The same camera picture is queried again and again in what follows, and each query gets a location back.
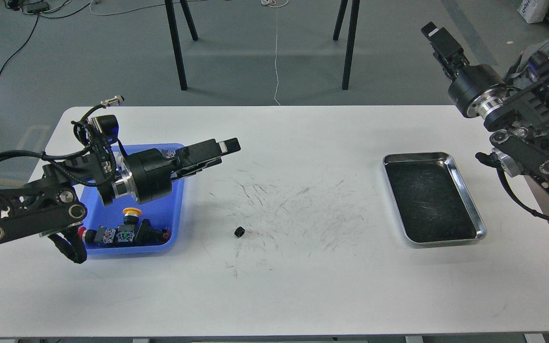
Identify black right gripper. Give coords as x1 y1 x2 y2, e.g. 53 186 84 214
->
421 22 508 119

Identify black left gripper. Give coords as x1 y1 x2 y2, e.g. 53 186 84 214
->
121 138 241 204

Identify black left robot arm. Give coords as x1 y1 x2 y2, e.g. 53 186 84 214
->
0 95 241 263

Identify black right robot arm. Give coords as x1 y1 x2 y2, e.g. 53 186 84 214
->
421 22 549 221

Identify blue plastic tray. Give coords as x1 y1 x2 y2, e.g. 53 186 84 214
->
80 143 188 256

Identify white cardboard box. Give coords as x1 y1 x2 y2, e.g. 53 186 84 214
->
517 0 549 24

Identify black right stand legs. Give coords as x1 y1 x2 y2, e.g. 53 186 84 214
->
333 0 360 91

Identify black stand legs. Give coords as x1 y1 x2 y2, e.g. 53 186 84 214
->
333 0 360 91
164 0 199 91

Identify silver metal tray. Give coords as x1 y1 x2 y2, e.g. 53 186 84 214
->
383 151 487 247

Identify black left stand legs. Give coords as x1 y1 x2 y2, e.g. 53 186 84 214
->
164 0 199 91

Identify green push button switch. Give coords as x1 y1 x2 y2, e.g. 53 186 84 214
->
160 149 178 161

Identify yellow push button switch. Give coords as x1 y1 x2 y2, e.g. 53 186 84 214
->
122 208 143 226

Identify red push button switch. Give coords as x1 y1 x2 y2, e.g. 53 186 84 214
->
78 219 172 248

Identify white floor cable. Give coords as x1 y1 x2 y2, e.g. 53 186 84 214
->
89 0 290 106

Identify black floor cable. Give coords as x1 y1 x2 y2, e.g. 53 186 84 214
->
0 0 94 116

